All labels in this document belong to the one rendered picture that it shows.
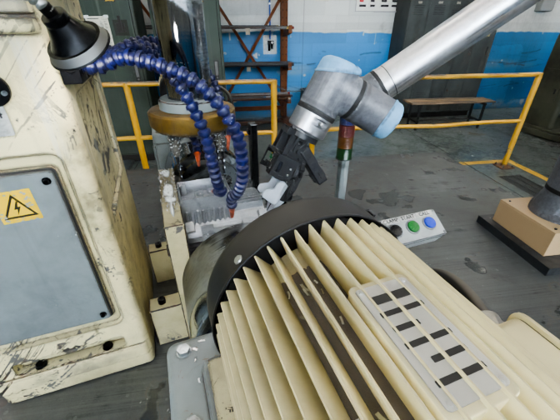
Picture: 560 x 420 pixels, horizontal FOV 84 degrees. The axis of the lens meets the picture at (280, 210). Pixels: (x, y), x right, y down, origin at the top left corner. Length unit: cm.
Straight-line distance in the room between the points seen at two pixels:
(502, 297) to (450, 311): 95
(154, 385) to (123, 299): 22
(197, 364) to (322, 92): 54
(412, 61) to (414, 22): 517
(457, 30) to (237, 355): 85
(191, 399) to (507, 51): 763
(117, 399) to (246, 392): 66
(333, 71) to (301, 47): 521
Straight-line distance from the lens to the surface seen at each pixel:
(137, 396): 84
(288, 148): 71
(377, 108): 73
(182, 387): 39
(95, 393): 88
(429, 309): 18
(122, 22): 399
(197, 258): 58
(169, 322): 84
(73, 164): 57
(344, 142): 122
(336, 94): 70
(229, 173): 101
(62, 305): 72
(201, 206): 75
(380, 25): 631
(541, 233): 134
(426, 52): 90
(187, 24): 66
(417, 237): 81
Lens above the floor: 149
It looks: 31 degrees down
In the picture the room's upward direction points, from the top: straight up
